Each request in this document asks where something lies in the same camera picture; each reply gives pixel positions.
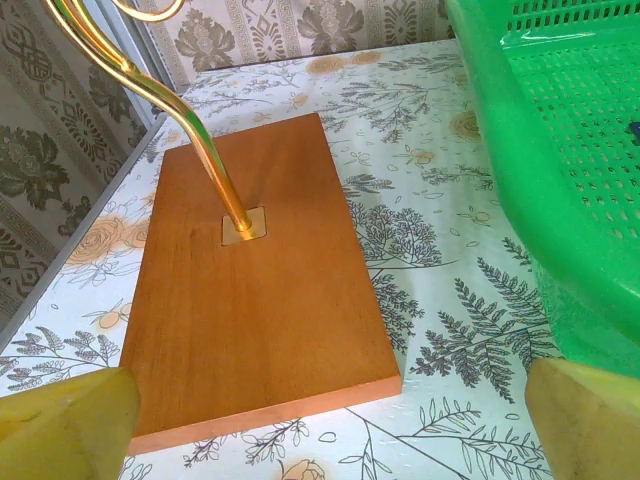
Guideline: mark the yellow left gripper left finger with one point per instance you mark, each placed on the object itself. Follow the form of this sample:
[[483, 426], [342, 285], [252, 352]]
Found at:
[[60, 430]]

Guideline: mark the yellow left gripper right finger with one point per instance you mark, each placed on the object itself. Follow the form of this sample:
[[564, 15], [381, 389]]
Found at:
[[590, 425]]

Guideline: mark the wooden base board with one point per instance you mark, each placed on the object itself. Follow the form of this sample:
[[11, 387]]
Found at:
[[260, 325]]

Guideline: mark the floral tablecloth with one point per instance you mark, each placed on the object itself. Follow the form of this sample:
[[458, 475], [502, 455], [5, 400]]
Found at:
[[425, 260]]

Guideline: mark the green basket with label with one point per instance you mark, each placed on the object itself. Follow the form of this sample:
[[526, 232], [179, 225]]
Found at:
[[525, 175]]

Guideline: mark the small blue white label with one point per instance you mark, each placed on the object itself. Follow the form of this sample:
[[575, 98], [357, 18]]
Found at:
[[635, 128]]

